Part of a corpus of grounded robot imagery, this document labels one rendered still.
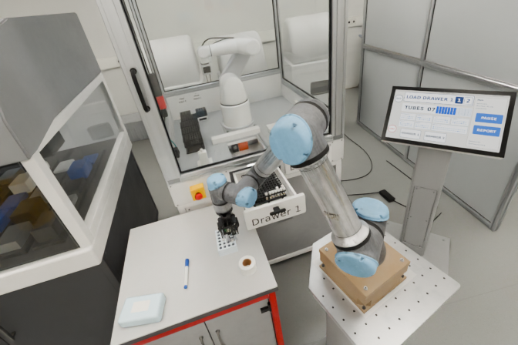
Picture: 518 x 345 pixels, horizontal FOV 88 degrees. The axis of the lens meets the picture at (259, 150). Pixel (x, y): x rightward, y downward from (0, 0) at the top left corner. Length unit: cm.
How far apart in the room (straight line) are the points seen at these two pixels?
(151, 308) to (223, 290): 26
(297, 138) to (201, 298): 79
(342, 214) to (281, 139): 27
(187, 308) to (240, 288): 21
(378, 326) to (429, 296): 22
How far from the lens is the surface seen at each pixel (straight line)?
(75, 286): 170
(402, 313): 115
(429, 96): 167
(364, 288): 105
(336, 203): 77
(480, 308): 222
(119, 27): 123
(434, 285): 125
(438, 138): 161
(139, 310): 122
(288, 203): 124
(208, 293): 121
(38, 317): 190
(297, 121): 65
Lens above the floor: 174
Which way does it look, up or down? 31 degrees down
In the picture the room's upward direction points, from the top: 9 degrees counter-clockwise
